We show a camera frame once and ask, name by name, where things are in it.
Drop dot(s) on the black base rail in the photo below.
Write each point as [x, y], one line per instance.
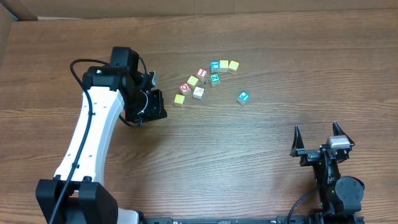
[277, 220]

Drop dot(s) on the green N block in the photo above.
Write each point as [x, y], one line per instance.
[215, 79]

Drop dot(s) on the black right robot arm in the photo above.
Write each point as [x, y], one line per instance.
[340, 196]

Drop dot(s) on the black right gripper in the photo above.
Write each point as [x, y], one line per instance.
[308, 154]

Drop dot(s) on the blue P block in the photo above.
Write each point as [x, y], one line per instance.
[243, 98]

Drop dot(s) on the cardboard box wall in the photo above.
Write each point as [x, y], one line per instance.
[15, 11]

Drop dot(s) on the red Q block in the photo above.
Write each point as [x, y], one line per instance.
[185, 89]

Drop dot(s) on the yellow K block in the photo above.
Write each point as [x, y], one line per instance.
[179, 100]

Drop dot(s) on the yellow right top block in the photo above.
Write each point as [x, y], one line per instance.
[233, 66]

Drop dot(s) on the yellow block near Q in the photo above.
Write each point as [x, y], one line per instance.
[193, 81]

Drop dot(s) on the red I block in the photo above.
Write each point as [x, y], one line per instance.
[201, 74]

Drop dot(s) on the plain white wooden block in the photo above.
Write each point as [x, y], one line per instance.
[198, 93]

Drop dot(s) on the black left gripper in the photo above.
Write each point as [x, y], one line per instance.
[155, 110]

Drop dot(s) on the blue L block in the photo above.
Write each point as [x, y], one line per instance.
[215, 66]

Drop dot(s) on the yellow middle top block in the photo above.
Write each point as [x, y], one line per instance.
[224, 66]

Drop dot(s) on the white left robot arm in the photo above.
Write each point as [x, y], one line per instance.
[112, 91]

